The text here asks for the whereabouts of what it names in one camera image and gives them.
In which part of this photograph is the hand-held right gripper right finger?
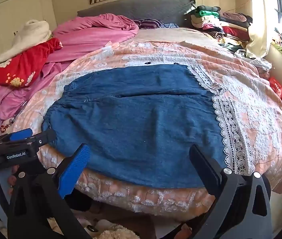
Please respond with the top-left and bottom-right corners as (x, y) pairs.
(189, 144), (273, 239)

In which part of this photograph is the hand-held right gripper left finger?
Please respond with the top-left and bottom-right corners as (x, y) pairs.
(7, 143), (91, 239)

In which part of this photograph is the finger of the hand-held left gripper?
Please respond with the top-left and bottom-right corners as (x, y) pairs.
(0, 129), (34, 145)
(27, 129), (57, 148)

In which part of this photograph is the blue denim pants lace trim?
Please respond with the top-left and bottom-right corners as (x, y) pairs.
(42, 64), (256, 188)

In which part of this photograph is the mobile phone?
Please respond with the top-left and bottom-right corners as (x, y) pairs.
(9, 101), (28, 125)

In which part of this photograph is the red floral blanket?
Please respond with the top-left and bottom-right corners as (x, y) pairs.
(0, 38), (63, 87)

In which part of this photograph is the beige plush toy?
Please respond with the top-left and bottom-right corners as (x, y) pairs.
(98, 224), (141, 239)

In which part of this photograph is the peach blanket white fluffy pattern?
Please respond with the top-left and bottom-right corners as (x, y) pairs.
(0, 27), (282, 216)

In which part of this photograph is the red plastic bag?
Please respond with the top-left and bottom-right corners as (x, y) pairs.
(268, 77), (282, 102)

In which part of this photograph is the pink bedsheet and pillow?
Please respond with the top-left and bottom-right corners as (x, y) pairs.
(0, 14), (139, 120)

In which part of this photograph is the cream wardrobe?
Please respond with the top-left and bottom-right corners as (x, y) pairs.
(0, 0), (58, 72)

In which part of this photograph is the white mesh garment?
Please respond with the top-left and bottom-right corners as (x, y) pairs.
(236, 50), (272, 70)

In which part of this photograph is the beige bed sheet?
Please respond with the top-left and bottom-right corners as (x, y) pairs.
(133, 27), (221, 48)

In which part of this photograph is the pile of folded clothes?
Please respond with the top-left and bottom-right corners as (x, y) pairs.
(184, 5), (253, 55)

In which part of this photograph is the purple striped cloth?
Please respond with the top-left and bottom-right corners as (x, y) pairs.
(135, 19), (164, 29)

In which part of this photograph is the grey padded headboard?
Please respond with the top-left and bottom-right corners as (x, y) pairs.
(77, 0), (196, 28)

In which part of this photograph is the cream curtain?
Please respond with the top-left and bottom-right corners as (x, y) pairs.
(246, 0), (281, 59)

